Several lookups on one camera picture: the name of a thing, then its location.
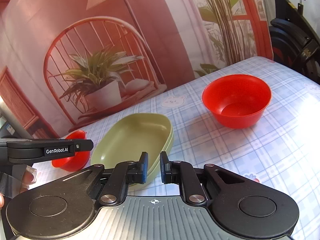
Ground small green oval dish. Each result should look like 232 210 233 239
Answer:
91 113 174 190

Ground red plastic bowl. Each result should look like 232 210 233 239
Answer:
51 129 91 172

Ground person's left hand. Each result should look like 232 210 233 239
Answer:
1 165 37 209

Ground red bowl at right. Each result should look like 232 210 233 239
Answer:
202 74 272 129

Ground printed room scene backdrop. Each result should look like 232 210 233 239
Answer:
1 0 273 138

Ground black exercise bike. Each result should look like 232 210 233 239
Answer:
269 0 319 83

